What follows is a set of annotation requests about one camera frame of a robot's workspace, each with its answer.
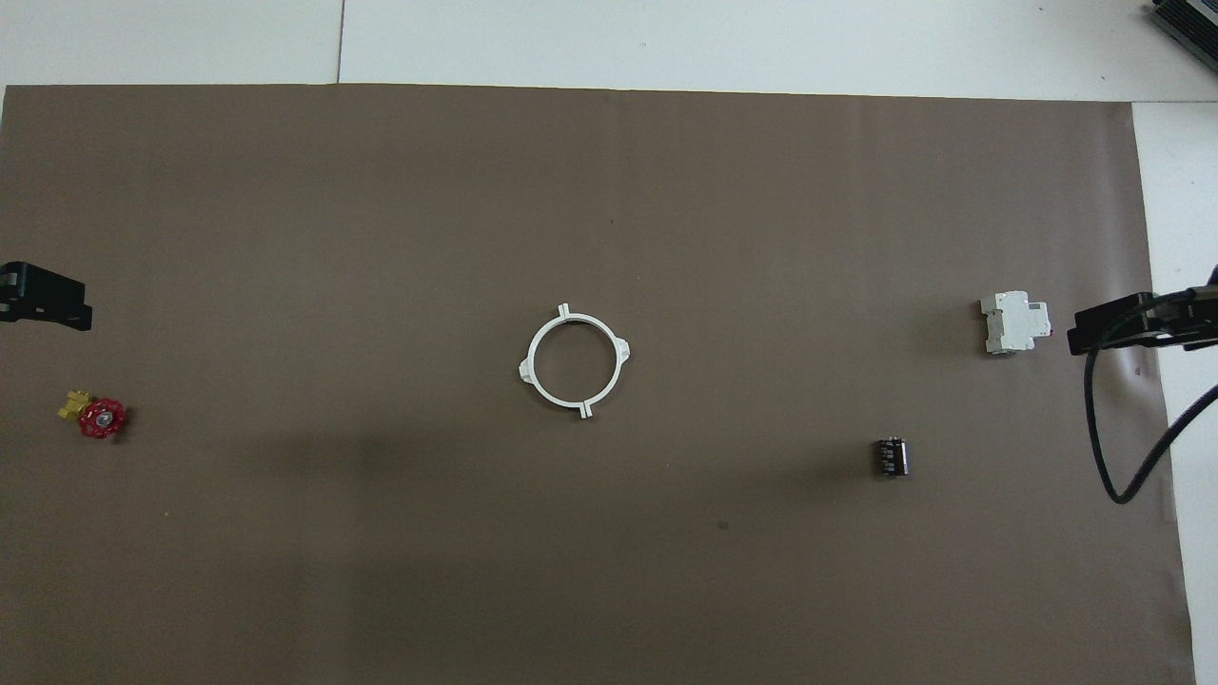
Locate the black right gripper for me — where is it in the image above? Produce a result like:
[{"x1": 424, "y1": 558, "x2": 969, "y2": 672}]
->
[{"x1": 1068, "y1": 266, "x2": 1218, "y2": 356}]

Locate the white circuit breaker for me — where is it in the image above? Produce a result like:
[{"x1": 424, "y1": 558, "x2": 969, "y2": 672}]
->
[{"x1": 980, "y1": 290, "x2": 1052, "y2": 356}]

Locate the brown table mat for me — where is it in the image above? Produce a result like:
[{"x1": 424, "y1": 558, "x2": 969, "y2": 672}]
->
[{"x1": 0, "y1": 84, "x2": 1198, "y2": 685}]

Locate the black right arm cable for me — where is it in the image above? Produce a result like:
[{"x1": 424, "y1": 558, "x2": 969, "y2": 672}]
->
[{"x1": 1085, "y1": 328, "x2": 1218, "y2": 505}]

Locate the red handle brass valve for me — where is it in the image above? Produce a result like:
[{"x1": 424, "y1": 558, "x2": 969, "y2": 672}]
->
[{"x1": 57, "y1": 388, "x2": 128, "y2": 440}]

